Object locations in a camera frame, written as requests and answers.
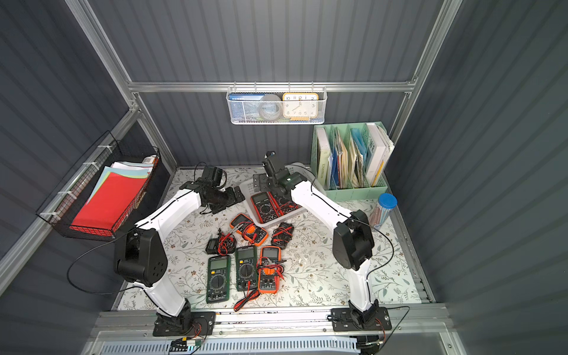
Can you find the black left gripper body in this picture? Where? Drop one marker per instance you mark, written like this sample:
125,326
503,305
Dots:
228,197

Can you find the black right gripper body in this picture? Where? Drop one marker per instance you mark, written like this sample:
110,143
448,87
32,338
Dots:
264,181

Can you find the orange multimeter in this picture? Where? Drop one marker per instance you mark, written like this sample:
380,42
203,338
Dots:
269,270

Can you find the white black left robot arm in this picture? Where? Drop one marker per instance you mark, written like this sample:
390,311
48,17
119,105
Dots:
140,256

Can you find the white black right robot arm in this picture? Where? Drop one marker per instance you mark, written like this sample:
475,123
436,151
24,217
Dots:
352,239

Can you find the white plastic perforated basket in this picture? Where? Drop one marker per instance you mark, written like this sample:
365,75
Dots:
247,189

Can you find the orange multimeter lying diagonal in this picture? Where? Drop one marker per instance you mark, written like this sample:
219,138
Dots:
248,230

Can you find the tiny black multimeter left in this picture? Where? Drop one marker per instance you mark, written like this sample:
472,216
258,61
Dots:
221,246

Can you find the small black multimeter with leads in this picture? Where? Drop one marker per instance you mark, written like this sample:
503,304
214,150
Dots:
282,235

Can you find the dark green multimeter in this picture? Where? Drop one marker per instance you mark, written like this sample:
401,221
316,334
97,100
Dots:
246,268
218,279

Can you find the dark green multimeter left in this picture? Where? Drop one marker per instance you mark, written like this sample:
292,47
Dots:
218,279

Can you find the green desktop file organizer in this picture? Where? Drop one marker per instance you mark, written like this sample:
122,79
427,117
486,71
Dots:
338,161

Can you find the grey tape roll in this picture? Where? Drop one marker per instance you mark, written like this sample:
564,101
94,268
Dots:
270,107

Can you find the yellow analog clock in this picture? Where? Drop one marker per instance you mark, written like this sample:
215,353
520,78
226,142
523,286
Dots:
300,106

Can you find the red paper folder stack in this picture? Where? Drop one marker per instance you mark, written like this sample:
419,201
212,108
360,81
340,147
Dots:
108,204

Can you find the white book in organizer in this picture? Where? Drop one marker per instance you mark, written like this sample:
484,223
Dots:
379,149

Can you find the blue lid clear jar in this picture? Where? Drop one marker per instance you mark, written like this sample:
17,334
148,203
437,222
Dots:
385,204

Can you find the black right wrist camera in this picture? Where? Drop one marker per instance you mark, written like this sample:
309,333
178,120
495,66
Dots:
271,164

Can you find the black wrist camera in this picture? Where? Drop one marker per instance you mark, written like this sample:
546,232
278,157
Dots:
214,176
271,164

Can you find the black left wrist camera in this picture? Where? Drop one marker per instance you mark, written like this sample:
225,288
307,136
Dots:
214,176

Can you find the white wire wall basket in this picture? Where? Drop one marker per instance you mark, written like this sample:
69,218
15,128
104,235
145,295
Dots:
321,91

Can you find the blue box in wall basket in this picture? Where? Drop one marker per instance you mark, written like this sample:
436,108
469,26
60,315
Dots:
243,107

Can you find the black wire wall tray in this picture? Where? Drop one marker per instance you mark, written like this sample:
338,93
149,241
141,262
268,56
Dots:
109,155

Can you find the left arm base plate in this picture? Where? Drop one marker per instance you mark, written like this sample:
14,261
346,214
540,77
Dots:
188,325

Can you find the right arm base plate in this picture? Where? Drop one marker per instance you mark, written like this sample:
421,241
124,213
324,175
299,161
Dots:
348,319

